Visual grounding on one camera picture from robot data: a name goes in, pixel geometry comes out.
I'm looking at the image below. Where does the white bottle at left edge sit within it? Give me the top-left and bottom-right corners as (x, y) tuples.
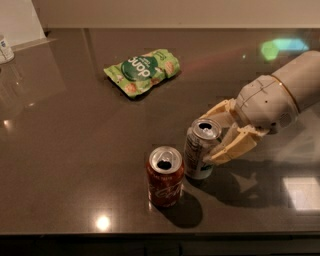
(0, 34), (14, 64)

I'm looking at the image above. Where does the red coke can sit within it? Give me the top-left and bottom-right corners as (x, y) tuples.
(146, 146), (184, 208)

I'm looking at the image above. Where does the green silver 7up can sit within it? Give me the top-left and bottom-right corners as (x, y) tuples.
(184, 118), (222, 180)

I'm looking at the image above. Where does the green snack chip bag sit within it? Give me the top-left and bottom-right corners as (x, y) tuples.
(104, 49), (180, 99)

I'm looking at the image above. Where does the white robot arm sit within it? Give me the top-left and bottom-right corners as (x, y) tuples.
(203, 51), (320, 165)

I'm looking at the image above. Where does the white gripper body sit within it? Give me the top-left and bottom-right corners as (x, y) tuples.
(235, 75), (299, 134)

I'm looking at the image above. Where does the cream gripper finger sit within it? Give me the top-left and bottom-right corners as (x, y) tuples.
(203, 124), (269, 166)
(201, 99), (240, 128)

